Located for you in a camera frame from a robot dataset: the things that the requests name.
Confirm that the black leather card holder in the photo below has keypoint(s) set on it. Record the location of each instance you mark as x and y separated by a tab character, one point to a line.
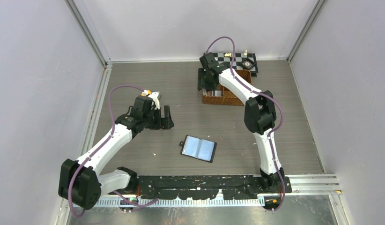
198	148

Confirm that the gold credit card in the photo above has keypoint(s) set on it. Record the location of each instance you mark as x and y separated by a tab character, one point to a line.
216	93

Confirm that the black white chessboard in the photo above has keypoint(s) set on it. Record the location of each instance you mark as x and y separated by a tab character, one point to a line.
238	58

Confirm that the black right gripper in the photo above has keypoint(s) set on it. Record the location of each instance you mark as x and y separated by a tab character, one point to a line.
212	86

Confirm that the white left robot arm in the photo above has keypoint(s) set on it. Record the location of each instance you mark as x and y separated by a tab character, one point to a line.
81	180

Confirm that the woven wicker divided basket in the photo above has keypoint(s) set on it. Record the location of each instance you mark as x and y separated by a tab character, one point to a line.
228	98

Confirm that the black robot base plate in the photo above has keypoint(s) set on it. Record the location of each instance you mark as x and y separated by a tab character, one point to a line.
203	187

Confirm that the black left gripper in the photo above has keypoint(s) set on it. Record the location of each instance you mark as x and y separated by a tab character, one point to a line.
165	123

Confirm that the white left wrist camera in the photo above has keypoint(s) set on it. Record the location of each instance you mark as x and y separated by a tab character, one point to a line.
156	103

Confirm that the blue toy car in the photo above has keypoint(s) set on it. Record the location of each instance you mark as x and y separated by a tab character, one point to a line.
156	95

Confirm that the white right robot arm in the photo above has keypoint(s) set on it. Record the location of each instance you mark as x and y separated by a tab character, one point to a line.
259	115

